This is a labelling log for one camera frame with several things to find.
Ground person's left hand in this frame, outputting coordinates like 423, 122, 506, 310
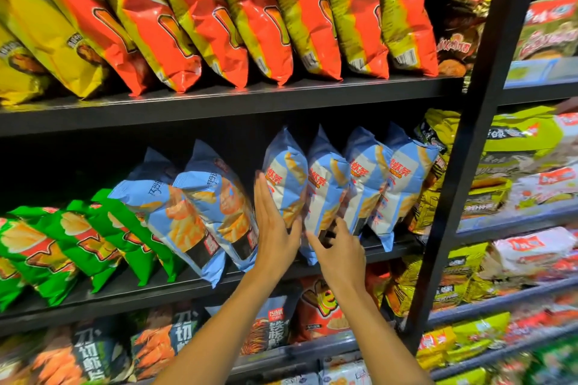
253, 173, 303, 289

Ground person's right hand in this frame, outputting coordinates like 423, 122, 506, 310
307, 215, 367, 302

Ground row of orange chip bags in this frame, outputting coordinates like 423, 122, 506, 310
293, 263, 394, 345

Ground dark shrimp chip bags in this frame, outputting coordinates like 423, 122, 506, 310
129, 301, 209, 381
27, 317, 137, 385
206, 285, 303, 359

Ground black metal shelf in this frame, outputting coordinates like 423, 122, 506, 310
0, 0, 578, 385

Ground noodle packets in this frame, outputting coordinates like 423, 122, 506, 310
515, 0, 578, 61
506, 254, 578, 345
411, 105, 561, 237

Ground row of green snack bags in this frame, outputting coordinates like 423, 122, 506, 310
0, 189, 182, 309

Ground row of orange snack bags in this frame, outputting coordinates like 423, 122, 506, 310
18, 0, 441, 97

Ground tan snack bag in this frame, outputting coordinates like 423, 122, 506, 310
0, 330, 46, 385

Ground person's left forearm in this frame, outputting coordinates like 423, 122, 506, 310
154, 272, 281, 385

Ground person's right forearm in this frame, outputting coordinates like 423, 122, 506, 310
338, 285, 435, 385

